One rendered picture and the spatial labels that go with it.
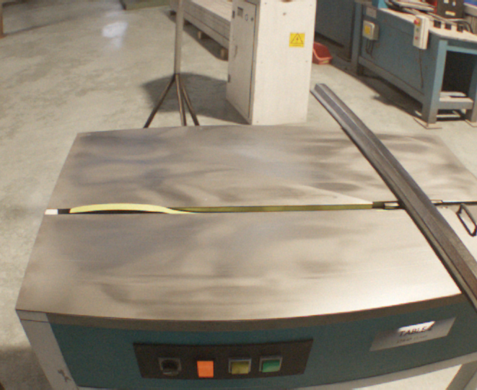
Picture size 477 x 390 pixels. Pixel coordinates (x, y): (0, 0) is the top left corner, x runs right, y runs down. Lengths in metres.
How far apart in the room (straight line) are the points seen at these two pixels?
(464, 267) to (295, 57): 2.18
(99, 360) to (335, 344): 0.35
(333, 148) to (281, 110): 1.84
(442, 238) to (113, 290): 0.52
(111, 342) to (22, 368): 0.92
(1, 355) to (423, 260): 1.33
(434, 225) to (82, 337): 0.59
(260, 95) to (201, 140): 1.77
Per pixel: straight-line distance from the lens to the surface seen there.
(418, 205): 0.87
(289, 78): 2.80
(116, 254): 0.72
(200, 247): 0.72
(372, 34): 3.81
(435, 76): 3.27
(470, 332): 0.85
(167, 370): 0.68
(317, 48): 4.44
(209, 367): 0.68
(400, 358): 0.81
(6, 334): 1.68
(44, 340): 0.70
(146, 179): 0.89
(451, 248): 0.78
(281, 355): 0.69
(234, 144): 1.00
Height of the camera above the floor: 1.19
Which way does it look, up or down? 33 degrees down
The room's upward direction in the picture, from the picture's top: 4 degrees clockwise
